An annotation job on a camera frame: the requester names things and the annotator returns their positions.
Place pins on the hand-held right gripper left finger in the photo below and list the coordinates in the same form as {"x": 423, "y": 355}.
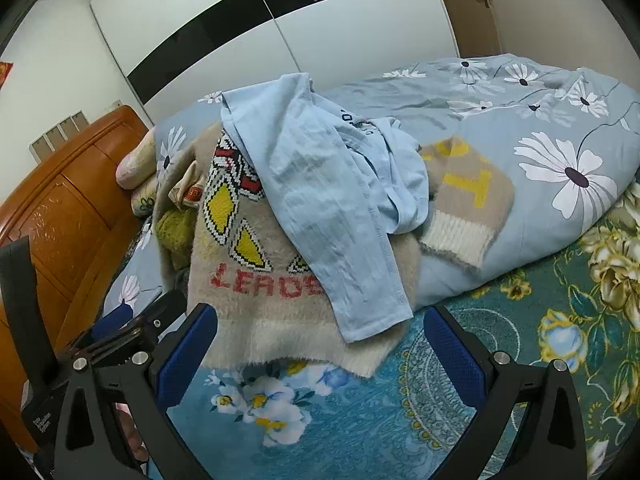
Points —
{"x": 185, "y": 355}

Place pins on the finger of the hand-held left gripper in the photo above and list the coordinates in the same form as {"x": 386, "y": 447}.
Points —
{"x": 160, "y": 307}
{"x": 112, "y": 340}

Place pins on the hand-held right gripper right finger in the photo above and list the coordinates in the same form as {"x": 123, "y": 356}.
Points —
{"x": 452, "y": 350}

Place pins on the light blue shirt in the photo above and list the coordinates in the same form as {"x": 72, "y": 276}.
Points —
{"x": 320, "y": 200}

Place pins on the yellow-green fuzzy garment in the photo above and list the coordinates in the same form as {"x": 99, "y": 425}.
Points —
{"x": 172, "y": 232}

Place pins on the orange wooden headboard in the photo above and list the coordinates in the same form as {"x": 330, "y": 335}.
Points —
{"x": 65, "y": 210}

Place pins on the cream floral pillow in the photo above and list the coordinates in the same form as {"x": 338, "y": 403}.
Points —
{"x": 142, "y": 202}

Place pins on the teal floral bed sheet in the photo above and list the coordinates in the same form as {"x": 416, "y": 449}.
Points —
{"x": 375, "y": 425}

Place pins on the beige printed cloth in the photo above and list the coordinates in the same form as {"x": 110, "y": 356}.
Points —
{"x": 187, "y": 185}

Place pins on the pink cream pillow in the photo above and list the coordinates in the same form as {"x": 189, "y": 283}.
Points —
{"x": 132, "y": 165}

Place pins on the grey-lilac garment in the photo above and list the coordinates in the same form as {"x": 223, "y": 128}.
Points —
{"x": 500, "y": 125}

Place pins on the white wardrobe with black stripe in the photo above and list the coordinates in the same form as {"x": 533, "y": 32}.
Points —
{"x": 350, "y": 35}

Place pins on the grey wall switch panel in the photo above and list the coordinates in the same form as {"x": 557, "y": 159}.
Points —
{"x": 57, "y": 135}

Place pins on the red wall decoration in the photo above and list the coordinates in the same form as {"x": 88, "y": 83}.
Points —
{"x": 5, "y": 74}

